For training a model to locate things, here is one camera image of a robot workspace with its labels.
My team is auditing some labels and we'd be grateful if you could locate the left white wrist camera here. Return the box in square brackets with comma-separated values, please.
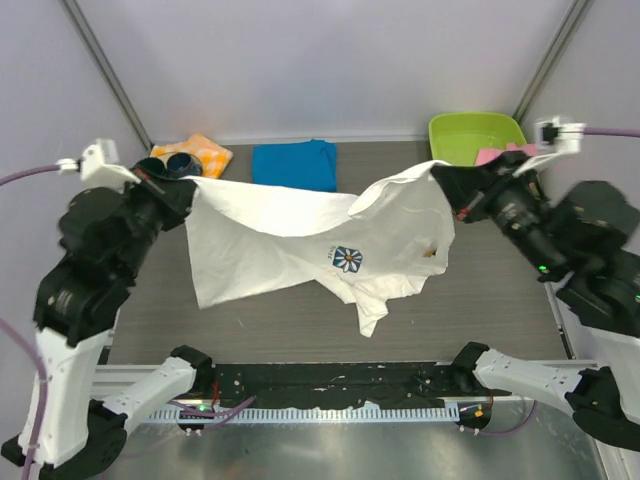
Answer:
[55, 138, 141, 191]

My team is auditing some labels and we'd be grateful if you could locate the folded blue t-shirt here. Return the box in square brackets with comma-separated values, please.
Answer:
[251, 140, 337, 192]

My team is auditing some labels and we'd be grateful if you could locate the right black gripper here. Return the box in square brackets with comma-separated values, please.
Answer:
[432, 150, 570, 278]

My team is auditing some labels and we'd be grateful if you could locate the dark blue mug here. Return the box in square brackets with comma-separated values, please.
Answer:
[166, 152, 203, 178]

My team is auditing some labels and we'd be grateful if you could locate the orange checkered cloth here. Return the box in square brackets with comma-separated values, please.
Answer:
[150, 134, 233, 179]

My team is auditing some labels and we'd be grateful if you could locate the white slotted cable duct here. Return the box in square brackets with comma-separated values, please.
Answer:
[143, 403, 459, 429]

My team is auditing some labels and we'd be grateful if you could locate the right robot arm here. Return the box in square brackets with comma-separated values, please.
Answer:
[431, 151, 639, 451]

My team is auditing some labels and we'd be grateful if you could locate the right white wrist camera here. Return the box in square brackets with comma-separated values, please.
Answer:
[513, 115, 586, 178]

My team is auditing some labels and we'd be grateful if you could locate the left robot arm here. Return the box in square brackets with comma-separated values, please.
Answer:
[1, 177, 214, 479]

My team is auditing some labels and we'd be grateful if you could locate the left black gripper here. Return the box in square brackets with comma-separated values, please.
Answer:
[114, 164, 197, 280]

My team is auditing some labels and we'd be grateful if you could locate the green plastic basin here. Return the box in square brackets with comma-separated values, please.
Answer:
[428, 112, 527, 166]

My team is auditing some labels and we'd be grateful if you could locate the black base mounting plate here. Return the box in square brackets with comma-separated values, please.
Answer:
[204, 362, 489, 410]

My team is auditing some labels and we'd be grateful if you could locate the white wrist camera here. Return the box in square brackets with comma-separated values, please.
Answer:
[55, 138, 141, 191]
[513, 115, 586, 178]

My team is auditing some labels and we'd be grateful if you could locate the white printed t-shirt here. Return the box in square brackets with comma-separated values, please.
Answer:
[186, 161, 455, 337]

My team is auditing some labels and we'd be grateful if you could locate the dark green mug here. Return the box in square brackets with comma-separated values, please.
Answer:
[132, 157, 170, 179]

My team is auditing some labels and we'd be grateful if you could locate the pink t-shirt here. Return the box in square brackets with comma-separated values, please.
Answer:
[474, 143, 538, 166]

